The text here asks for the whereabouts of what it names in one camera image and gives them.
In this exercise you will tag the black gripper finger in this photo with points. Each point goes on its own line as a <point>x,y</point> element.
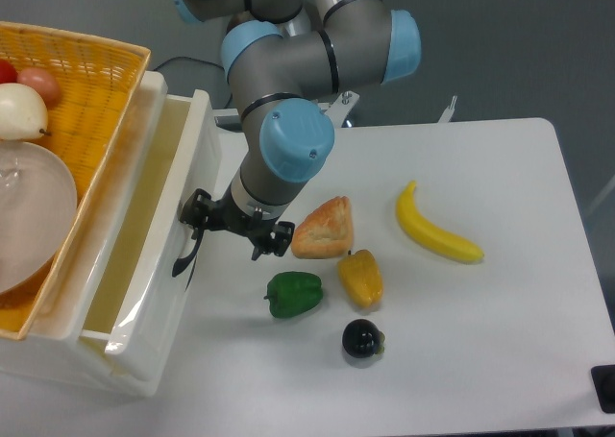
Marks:
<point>196,210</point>
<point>272,238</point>

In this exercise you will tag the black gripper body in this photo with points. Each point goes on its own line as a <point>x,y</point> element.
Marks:
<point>227,216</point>

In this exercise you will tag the black top drawer handle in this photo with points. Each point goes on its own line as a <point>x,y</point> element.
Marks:
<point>182,263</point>

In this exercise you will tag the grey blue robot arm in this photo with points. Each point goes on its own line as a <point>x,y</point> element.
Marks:
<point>281,57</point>

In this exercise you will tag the white drawer cabinet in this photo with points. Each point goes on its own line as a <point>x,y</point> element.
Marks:
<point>54,348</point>

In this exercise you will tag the toy bread croissant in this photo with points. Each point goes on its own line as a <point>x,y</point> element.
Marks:
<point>327,232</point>

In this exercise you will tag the green bell pepper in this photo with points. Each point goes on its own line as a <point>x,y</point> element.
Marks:
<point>293,293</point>

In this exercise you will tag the yellow bell pepper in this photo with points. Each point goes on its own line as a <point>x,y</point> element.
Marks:
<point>360,276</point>

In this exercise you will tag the dark purple eggplant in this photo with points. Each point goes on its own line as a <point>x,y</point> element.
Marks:
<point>362,339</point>

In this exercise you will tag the yellow banana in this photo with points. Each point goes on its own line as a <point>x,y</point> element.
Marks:
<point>430,236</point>

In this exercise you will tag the pink plate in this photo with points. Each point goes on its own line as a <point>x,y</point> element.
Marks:
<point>38,207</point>

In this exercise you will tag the yellow woven basket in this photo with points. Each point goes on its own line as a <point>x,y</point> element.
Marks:
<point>99,77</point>

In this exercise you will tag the white pear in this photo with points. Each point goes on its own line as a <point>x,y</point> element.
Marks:
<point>24,115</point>

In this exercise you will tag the pink peach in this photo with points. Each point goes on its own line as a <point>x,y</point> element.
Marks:
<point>43,82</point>

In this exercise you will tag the red tomato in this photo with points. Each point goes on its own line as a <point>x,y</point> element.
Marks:
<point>8,73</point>

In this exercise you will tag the black corner device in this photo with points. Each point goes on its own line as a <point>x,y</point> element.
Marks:
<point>603,377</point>

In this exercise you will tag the metal base bracket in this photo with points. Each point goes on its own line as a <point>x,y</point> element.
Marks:
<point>339,112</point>

